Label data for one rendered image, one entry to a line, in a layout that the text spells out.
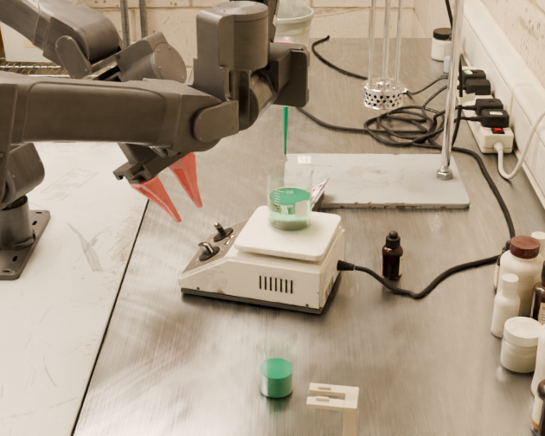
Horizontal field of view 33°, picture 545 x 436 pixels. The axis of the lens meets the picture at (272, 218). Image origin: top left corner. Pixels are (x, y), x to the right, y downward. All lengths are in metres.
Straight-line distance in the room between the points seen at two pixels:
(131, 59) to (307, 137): 0.67
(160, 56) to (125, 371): 0.38
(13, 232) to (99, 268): 0.14
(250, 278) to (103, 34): 0.36
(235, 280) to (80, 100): 0.45
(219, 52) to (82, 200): 0.66
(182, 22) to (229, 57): 2.65
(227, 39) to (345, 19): 2.64
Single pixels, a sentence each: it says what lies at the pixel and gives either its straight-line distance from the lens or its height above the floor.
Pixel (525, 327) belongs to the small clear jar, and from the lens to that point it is 1.12.
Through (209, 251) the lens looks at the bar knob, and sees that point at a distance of 1.23.
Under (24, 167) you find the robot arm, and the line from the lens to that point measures 1.33.
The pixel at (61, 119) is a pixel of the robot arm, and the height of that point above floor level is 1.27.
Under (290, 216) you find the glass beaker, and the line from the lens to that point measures 1.19.
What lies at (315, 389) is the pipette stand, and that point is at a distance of 0.87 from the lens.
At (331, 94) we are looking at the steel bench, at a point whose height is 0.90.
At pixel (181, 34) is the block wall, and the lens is 3.60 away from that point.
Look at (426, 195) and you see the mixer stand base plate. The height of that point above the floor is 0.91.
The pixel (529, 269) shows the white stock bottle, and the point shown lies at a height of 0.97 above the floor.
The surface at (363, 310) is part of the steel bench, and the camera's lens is 1.21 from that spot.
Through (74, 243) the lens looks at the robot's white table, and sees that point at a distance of 1.40.
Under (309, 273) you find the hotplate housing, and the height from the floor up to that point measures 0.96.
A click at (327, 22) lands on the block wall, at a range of 3.57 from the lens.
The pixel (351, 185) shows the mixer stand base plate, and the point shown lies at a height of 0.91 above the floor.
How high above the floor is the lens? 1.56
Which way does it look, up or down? 27 degrees down
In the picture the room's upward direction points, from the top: straight up
